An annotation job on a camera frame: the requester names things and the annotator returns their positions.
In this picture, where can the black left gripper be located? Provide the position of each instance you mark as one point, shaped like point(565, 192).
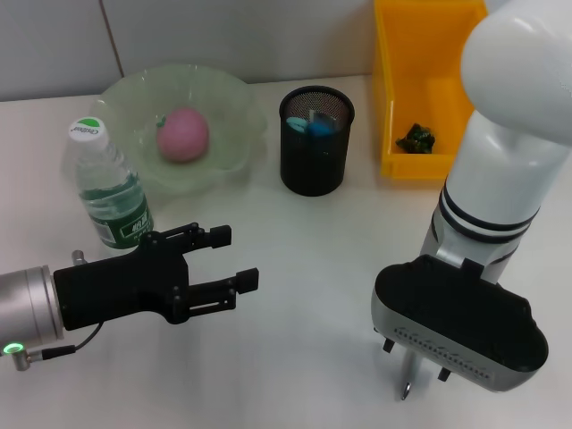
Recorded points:
point(120, 286)

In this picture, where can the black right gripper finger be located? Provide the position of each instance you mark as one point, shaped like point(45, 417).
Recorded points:
point(444, 374)
point(388, 345)

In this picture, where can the grey white ballpoint pen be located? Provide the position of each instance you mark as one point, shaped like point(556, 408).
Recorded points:
point(409, 373)

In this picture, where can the clear green-label water bottle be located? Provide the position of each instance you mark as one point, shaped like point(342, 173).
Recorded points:
point(111, 201)

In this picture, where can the pink toy peach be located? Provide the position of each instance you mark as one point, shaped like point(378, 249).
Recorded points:
point(183, 136)

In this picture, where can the blue scissors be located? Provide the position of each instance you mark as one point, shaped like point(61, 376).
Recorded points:
point(319, 129)

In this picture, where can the clear plastic ruler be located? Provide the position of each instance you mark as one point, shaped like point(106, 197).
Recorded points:
point(312, 115)

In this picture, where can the green plastic wrapper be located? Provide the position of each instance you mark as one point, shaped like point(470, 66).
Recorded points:
point(415, 138)

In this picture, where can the green glass fruit plate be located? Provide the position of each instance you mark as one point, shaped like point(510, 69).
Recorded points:
point(223, 134)

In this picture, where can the black mesh pen holder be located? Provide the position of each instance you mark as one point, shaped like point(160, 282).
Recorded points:
point(313, 165)

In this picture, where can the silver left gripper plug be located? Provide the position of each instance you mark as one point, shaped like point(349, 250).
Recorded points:
point(79, 257)

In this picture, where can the yellow plastic bin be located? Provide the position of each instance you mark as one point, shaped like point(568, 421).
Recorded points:
point(415, 67)

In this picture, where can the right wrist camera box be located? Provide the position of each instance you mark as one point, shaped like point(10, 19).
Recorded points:
point(460, 313)

